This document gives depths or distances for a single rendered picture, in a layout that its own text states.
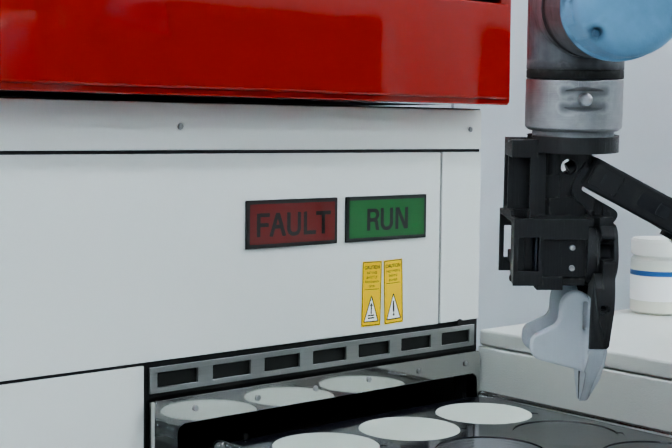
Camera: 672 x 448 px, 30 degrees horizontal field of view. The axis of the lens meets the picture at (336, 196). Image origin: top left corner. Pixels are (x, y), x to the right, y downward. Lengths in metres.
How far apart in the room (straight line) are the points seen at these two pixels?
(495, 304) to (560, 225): 2.77
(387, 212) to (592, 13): 0.56
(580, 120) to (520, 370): 0.53
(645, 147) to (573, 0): 3.42
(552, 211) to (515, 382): 0.48
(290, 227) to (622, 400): 0.39
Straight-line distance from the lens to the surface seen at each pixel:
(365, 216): 1.33
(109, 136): 1.15
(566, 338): 1.00
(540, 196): 0.98
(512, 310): 3.79
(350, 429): 1.25
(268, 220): 1.25
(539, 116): 0.97
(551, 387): 1.41
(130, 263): 1.17
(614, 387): 1.36
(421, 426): 1.27
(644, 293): 1.63
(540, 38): 0.97
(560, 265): 0.98
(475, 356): 1.46
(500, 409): 1.36
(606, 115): 0.97
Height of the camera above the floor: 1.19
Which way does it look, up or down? 3 degrees down
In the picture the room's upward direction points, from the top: 1 degrees clockwise
